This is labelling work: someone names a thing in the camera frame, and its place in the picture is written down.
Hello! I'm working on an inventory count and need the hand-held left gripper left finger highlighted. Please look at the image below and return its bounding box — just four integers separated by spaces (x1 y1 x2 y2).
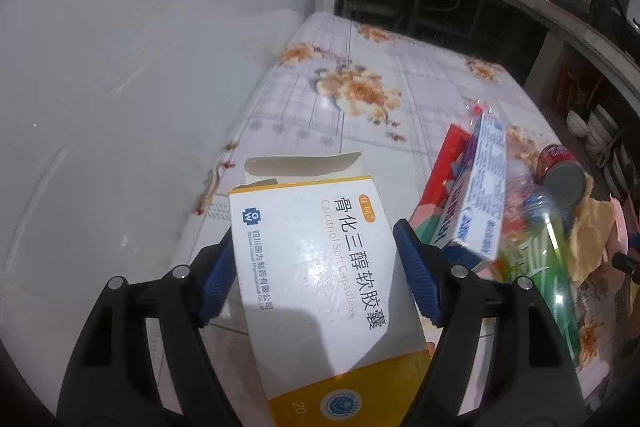
56 232 236 427

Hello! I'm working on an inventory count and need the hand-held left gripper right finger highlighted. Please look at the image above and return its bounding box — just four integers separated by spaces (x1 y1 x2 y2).
392 218 587 427

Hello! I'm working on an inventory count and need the red snack packet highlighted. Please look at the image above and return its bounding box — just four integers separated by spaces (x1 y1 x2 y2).
409 123 506 280

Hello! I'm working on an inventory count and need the white and yellow medicine box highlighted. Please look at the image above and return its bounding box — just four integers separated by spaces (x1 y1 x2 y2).
228 152 437 427

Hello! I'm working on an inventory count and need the white and blue toothpaste box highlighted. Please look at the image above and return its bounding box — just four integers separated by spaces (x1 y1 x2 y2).
440 113 509 260

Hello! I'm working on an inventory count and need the green plastic bottle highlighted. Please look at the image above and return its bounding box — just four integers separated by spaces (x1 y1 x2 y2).
500 187 583 368

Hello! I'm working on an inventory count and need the clear plastic wrapper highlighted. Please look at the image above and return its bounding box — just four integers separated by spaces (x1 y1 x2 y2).
462 99 546 240

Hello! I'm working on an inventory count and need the red drink can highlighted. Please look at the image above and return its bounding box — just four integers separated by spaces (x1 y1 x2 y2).
536 144 587 210

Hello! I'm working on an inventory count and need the crumpled yellowish paper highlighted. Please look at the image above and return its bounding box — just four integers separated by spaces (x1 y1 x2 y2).
565 177 628 288

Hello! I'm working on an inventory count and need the floral tablecloth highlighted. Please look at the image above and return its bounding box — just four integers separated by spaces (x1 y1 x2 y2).
107 12 621 418

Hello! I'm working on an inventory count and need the white bowl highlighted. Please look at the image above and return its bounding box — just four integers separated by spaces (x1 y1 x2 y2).
566 111 589 138

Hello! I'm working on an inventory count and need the stack of bowls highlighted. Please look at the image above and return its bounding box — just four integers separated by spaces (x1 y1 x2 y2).
587 104 626 158

